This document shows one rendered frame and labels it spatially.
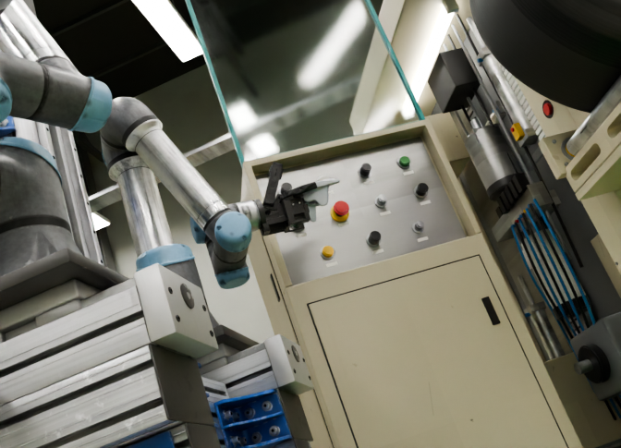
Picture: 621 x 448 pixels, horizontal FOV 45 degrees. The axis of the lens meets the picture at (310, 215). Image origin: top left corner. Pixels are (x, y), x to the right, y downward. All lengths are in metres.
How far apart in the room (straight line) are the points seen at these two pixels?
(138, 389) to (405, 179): 1.34
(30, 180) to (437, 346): 1.12
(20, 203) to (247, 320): 10.36
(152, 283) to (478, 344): 1.14
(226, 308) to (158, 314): 10.63
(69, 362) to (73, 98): 0.34
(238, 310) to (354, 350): 9.65
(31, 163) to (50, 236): 0.11
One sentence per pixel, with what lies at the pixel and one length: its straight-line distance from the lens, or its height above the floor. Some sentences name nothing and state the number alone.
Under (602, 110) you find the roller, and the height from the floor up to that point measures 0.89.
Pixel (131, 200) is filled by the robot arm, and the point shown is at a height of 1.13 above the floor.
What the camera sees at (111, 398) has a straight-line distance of 0.89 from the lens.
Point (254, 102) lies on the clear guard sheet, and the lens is 2.12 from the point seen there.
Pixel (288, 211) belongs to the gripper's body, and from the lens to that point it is 1.73.
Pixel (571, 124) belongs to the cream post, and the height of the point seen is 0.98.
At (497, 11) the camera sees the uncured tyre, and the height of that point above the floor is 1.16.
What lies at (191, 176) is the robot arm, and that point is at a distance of 1.60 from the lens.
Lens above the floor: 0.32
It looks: 23 degrees up
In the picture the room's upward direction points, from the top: 20 degrees counter-clockwise
